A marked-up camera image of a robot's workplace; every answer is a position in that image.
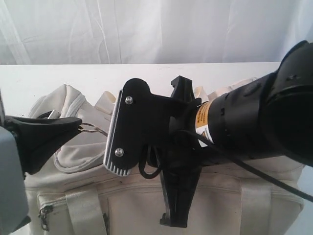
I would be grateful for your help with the white backdrop curtain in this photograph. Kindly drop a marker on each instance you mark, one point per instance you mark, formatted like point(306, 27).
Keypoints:
point(151, 31)

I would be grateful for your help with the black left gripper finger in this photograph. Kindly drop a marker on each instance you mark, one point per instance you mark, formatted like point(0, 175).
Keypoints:
point(34, 152)
point(36, 127)

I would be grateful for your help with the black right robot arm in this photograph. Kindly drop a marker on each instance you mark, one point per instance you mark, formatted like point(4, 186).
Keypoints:
point(268, 117)

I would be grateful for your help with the metal zipper pull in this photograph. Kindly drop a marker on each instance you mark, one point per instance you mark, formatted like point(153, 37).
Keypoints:
point(90, 128)

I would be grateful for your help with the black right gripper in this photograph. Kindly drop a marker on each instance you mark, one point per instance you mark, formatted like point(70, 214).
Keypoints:
point(180, 167)

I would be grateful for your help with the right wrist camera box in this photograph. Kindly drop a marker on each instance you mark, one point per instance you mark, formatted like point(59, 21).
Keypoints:
point(140, 118)

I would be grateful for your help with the cream white duffel bag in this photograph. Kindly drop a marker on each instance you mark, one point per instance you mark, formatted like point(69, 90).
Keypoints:
point(74, 194)

